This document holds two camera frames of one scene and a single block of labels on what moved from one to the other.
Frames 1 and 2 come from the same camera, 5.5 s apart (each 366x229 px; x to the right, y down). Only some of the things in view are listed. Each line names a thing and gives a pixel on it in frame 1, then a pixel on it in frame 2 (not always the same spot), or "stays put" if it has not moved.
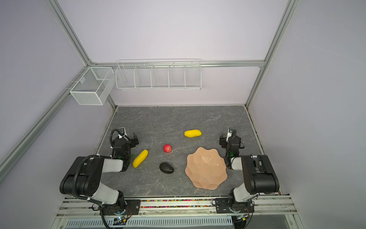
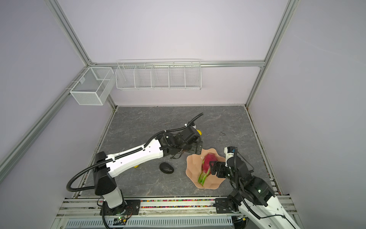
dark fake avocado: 166,168 stays put
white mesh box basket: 94,86 stays put
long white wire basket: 182,74 stays put
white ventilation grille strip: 154,222 stays put
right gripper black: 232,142 to 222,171
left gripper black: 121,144 to 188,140
